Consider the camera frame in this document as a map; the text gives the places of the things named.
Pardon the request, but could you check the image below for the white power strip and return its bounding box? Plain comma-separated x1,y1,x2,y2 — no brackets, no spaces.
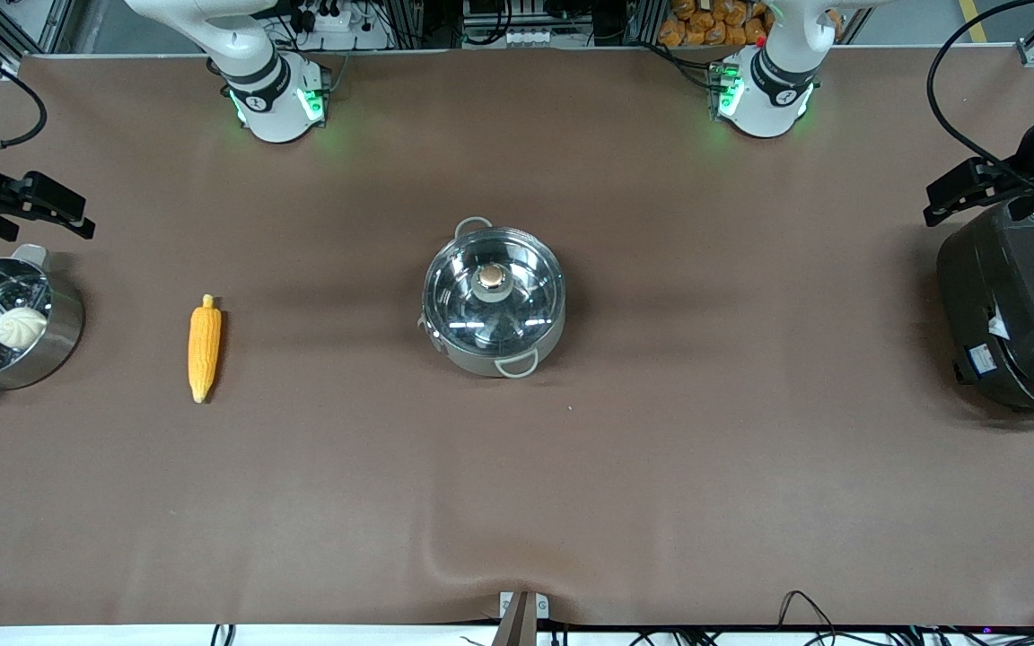
295,0,358,34

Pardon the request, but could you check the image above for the glass pot lid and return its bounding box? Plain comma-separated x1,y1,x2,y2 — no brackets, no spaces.
424,227,566,358

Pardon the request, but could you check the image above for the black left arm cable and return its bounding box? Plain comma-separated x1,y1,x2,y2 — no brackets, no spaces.
926,0,1034,185

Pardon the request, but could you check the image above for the black looped cable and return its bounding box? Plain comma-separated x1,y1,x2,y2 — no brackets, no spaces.
777,589,843,646

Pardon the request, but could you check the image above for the bag of orange snacks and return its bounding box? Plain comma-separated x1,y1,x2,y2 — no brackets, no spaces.
658,0,774,48

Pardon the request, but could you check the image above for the white steamed bun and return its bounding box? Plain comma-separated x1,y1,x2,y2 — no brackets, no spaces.
0,307,49,351

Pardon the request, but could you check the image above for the grey metal bracket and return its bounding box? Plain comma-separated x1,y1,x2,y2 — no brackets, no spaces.
499,590,550,646

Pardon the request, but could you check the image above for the black rice cooker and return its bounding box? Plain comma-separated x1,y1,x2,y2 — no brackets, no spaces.
936,199,1034,424

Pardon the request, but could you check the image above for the yellow corn cob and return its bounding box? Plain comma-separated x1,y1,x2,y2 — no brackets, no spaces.
188,294,223,404

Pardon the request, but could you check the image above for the grey steel pot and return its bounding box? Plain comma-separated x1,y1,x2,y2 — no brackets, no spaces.
418,216,567,379

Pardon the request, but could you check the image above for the brown table mat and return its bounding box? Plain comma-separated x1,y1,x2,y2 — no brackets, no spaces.
0,45,1034,629

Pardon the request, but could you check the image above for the steel steamer pot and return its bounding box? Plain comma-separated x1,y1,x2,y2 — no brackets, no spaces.
0,244,85,405

